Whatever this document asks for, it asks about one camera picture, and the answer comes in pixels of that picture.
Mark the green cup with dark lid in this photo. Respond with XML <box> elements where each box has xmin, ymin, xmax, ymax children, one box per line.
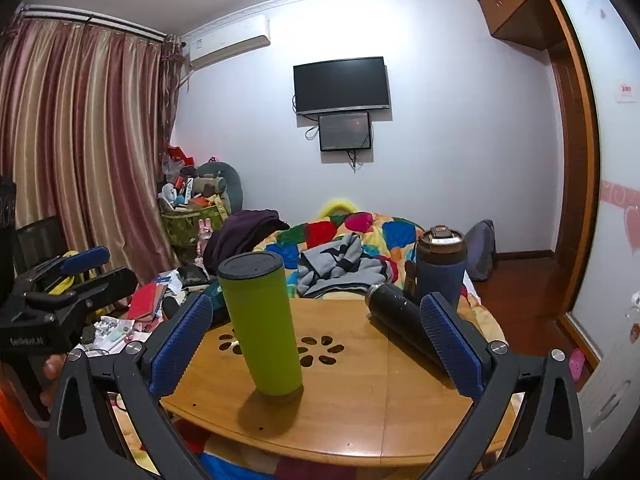
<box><xmin>216</xmin><ymin>251</ymin><xmax>304</xmax><ymax>401</ymax></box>

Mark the white air conditioner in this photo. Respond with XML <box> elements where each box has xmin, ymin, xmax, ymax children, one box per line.
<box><xmin>182</xmin><ymin>16</ymin><xmax>272</xmax><ymax>68</ymax></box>

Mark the wooden overhead cabinet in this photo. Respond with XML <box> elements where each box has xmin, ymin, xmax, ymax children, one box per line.
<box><xmin>477</xmin><ymin>0</ymin><xmax>556</xmax><ymax>51</ymax></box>

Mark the white door with pink hearts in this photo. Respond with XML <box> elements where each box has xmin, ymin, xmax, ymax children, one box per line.
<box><xmin>555</xmin><ymin>0</ymin><xmax>640</xmax><ymax>480</ymax></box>

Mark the grey backpack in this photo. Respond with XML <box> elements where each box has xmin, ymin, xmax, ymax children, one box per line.
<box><xmin>464</xmin><ymin>220</ymin><xmax>497</xmax><ymax>282</ymax></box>

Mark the striped pink curtain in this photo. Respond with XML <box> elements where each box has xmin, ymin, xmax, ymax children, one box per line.
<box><xmin>0</xmin><ymin>10</ymin><xmax>181</xmax><ymax>286</ymax></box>

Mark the wooden door frame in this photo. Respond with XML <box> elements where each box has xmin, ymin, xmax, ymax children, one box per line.
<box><xmin>542</xmin><ymin>0</ymin><xmax>601</xmax><ymax>371</ymax></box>

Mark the small black wall monitor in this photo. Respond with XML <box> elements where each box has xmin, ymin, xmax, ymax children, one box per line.
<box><xmin>318</xmin><ymin>111</ymin><xmax>373</xmax><ymax>152</ymax></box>

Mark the black bottle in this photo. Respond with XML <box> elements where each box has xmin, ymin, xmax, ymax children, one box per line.
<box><xmin>366</xmin><ymin>282</ymin><xmax>451</xmax><ymax>368</ymax></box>

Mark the black wall television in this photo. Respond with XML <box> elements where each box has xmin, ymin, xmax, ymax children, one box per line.
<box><xmin>292</xmin><ymin>56</ymin><xmax>391</xmax><ymax>116</ymax></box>

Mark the person's left hand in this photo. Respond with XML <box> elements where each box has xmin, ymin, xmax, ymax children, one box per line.
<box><xmin>41</xmin><ymin>354</ymin><xmax>68</xmax><ymax>408</ymax></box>

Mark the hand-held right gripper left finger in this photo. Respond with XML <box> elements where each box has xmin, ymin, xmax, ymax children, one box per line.
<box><xmin>47</xmin><ymin>291</ymin><xmax>216</xmax><ymax>480</ymax></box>

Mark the black mesh chair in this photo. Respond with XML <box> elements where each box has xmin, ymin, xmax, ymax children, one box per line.
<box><xmin>12</xmin><ymin>216</ymin><xmax>68</xmax><ymax>271</ymax></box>

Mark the dark purple cloth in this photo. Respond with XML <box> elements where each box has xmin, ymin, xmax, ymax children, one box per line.
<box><xmin>202</xmin><ymin>210</ymin><xmax>291</xmax><ymax>271</ymax></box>

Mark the green storage basket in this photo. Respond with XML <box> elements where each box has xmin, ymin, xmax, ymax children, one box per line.
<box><xmin>161</xmin><ymin>205</ymin><xmax>226</xmax><ymax>248</ymax></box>

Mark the curtain rail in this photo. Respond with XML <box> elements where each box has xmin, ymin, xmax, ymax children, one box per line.
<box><xmin>20</xmin><ymin>4</ymin><xmax>171</xmax><ymax>41</ymax></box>

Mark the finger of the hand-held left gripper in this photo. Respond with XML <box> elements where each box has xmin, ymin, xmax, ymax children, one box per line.
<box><xmin>15</xmin><ymin>246</ymin><xmax>112</xmax><ymax>286</ymax></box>
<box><xmin>25</xmin><ymin>266</ymin><xmax>139</xmax><ymax>322</ymax></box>

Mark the red book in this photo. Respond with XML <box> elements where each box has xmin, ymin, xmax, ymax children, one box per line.
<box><xmin>127</xmin><ymin>282</ymin><xmax>168</xmax><ymax>322</ymax></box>

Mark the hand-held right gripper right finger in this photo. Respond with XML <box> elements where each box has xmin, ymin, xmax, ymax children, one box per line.
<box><xmin>419</xmin><ymin>291</ymin><xmax>586</xmax><ymax>480</ymax></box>

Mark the yellow plastic item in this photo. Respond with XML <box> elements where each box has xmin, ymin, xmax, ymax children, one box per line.
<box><xmin>320</xmin><ymin>199</ymin><xmax>357</xmax><ymax>217</ymax></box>

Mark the round wooden table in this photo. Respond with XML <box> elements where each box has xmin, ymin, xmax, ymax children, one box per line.
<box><xmin>107</xmin><ymin>212</ymin><xmax>521</xmax><ymax>480</ymax></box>

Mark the grey and black garment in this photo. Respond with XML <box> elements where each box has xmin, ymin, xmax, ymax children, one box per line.
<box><xmin>297</xmin><ymin>232</ymin><xmax>396</xmax><ymax>298</ymax></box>

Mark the dark grey-green cushion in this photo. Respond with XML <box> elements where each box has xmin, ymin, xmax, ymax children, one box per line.
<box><xmin>197</xmin><ymin>161</ymin><xmax>245</xmax><ymax>213</ymax></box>

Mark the dark blue tumbler brown lid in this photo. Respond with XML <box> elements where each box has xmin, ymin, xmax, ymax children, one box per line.
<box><xmin>414</xmin><ymin>225</ymin><xmax>468</xmax><ymax>311</ymax></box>

